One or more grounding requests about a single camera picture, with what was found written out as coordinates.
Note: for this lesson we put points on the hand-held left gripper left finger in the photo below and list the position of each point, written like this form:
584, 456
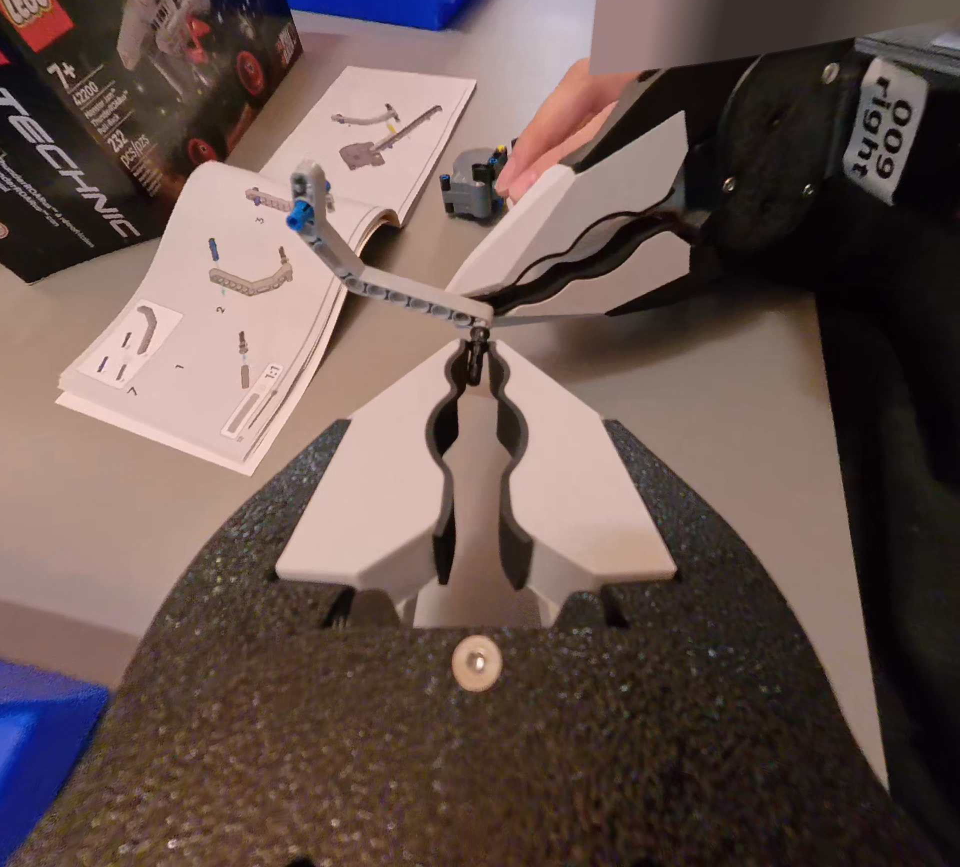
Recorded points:
360, 499

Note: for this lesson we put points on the white instruction booklet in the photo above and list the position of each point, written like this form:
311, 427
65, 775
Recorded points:
187, 357

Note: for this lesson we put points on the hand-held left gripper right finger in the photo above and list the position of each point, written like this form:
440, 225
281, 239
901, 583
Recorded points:
592, 507

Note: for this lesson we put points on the grey bent toy beam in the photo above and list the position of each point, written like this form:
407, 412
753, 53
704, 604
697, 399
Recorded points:
405, 297

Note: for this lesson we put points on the black connector pin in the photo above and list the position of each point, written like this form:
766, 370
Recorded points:
477, 357

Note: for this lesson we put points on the black toy set box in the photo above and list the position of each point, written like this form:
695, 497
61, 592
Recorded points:
112, 132

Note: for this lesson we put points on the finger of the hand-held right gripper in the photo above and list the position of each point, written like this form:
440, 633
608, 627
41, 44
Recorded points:
645, 267
570, 207

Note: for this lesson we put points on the blue connector pin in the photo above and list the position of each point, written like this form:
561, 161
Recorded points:
300, 215

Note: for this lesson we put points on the grey toy brick assembly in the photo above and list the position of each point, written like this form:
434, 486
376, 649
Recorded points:
469, 190

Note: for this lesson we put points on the grey desk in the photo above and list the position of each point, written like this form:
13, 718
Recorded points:
675, 417

